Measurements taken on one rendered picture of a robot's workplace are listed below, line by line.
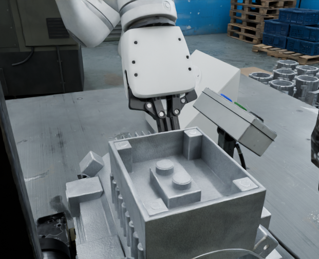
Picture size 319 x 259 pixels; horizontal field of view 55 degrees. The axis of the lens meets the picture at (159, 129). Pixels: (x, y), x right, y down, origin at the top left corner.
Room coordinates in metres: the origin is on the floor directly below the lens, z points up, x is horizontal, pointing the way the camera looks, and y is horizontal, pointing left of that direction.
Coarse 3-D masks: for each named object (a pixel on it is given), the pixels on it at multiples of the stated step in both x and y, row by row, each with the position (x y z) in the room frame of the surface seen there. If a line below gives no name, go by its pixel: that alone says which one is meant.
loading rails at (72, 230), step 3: (81, 174) 0.52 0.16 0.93; (78, 177) 0.51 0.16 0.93; (81, 177) 0.51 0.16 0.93; (84, 177) 0.52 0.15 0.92; (72, 228) 0.48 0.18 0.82; (69, 231) 0.47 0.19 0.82; (72, 231) 0.47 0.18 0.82; (75, 231) 0.46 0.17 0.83; (69, 234) 0.47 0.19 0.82; (72, 234) 0.46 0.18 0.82; (75, 234) 0.46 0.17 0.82; (72, 237) 0.45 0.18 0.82; (75, 237) 0.45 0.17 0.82; (72, 240) 0.45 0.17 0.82; (75, 240) 0.45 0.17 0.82; (72, 243) 0.44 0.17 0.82; (75, 243) 0.45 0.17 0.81; (72, 246) 0.44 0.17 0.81; (75, 246) 0.45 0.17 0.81
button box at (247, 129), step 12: (204, 96) 0.59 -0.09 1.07; (216, 96) 0.57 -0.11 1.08; (204, 108) 0.57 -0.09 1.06; (216, 108) 0.54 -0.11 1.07; (228, 108) 0.52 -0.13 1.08; (240, 108) 0.50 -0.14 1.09; (216, 120) 0.52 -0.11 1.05; (228, 120) 0.50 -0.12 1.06; (240, 120) 0.47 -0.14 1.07; (252, 120) 0.46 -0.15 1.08; (228, 132) 0.47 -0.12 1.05; (240, 132) 0.45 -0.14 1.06; (252, 132) 0.45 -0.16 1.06; (264, 132) 0.46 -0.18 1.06; (252, 144) 0.46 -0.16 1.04; (264, 144) 0.47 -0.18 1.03
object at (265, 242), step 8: (88, 160) 0.32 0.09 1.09; (96, 160) 0.32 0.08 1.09; (80, 168) 0.32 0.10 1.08; (88, 168) 0.32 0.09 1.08; (96, 168) 0.32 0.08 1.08; (88, 176) 0.32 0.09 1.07; (264, 232) 0.20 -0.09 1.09; (256, 240) 0.20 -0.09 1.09; (264, 240) 0.19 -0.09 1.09; (272, 240) 0.20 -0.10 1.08; (256, 248) 0.19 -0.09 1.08; (264, 248) 0.20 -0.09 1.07; (272, 248) 0.20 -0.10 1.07; (264, 256) 0.20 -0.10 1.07
